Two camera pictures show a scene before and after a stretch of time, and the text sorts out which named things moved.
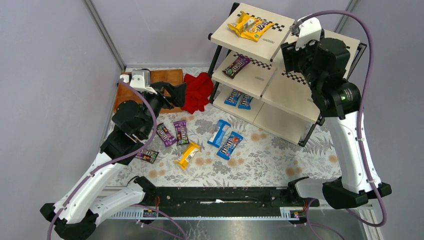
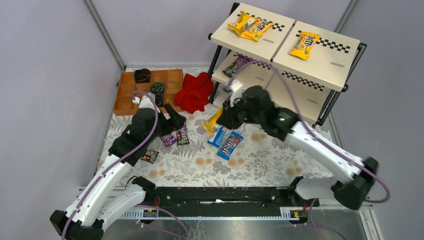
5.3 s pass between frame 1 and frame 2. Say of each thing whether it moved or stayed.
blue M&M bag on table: stayed
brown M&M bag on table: stayed
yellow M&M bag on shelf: stayed
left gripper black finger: moved
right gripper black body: moved
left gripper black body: moved
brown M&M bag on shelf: stayed
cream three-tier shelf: stayed
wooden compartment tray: stayed
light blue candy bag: stayed
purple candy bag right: stayed
